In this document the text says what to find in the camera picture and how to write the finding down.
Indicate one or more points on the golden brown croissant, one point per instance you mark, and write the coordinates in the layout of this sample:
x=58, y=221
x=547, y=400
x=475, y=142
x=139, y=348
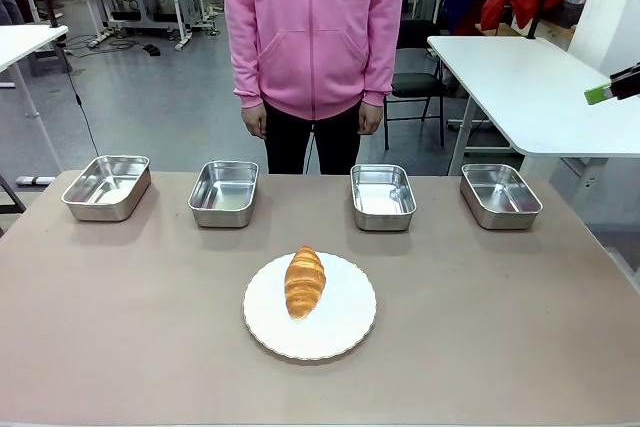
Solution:
x=305, y=282

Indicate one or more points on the rectangular steel container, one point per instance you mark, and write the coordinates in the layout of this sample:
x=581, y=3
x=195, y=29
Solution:
x=500, y=199
x=382, y=199
x=225, y=197
x=107, y=192

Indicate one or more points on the person's left hand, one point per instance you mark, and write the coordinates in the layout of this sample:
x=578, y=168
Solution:
x=370, y=119

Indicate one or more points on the person's right hand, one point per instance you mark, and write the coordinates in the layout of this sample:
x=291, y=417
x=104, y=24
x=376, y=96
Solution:
x=255, y=123

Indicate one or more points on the white side table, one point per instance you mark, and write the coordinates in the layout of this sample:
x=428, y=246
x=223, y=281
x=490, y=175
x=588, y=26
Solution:
x=540, y=92

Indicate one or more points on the black folding chair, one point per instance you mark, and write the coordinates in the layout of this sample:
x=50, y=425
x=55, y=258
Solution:
x=417, y=82

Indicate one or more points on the person in pink hoodie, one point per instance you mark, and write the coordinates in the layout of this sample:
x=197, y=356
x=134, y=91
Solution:
x=310, y=37

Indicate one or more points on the white scalloped plate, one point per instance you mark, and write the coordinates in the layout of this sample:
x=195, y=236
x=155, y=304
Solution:
x=340, y=327

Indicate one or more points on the white table with slanted leg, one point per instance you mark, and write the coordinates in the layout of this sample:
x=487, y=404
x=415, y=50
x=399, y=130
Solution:
x=20, y=47

